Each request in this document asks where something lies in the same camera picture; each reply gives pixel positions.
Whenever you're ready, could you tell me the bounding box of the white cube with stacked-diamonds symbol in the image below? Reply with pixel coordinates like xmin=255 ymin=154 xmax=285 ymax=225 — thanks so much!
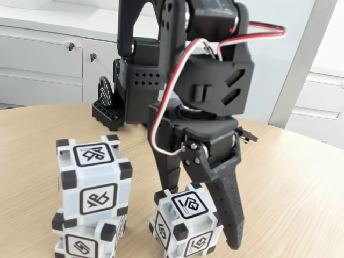
xmin=149 ymin=184 xmax=224 ymax=258

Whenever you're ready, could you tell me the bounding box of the white cube with crossed-lines symbol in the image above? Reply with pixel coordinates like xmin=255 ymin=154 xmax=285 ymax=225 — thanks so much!
xmin=55 ymin=134 xmax=134 ymax=229

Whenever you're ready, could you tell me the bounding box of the black disc with white lines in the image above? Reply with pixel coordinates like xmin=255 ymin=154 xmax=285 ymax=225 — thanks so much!
xmin=98 ymin=76 xmax=112 ymax=108

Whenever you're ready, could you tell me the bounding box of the white cube with lightning symbol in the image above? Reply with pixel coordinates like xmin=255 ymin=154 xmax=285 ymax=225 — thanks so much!
xmin=52 ymin=212 xmax=127 ymax=258

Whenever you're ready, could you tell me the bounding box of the frosted glass partition panel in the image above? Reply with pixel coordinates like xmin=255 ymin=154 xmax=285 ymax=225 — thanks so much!
xmin=196 ymin=0 xmax=317 ymax=126

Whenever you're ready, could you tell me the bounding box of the white drawer cabinet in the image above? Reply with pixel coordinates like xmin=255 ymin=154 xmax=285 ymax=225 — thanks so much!
xmin=284 ymin=45 xmax=344 ymax=151

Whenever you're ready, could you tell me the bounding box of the white low cabinet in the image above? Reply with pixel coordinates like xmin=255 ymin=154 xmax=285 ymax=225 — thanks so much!
xmin=0 ymin=13 xmax=207 ymax=111

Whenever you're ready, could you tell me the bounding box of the white red servo cable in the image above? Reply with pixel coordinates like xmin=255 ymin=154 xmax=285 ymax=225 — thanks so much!
xmin=149 ymin=38 xmax=216 ymax=157
xmin=216 ymin=21 xmax=285 ymax=61

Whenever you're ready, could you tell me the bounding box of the gripper camera on black mount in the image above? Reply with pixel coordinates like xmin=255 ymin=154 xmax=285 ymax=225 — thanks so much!
xmin=238 ymin=127 xmax=259 ymax=145

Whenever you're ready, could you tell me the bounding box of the grey metal partition post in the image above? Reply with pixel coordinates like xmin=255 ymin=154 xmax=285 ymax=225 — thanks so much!
xmin=267 ymin=0 xmax=344 ymax=130

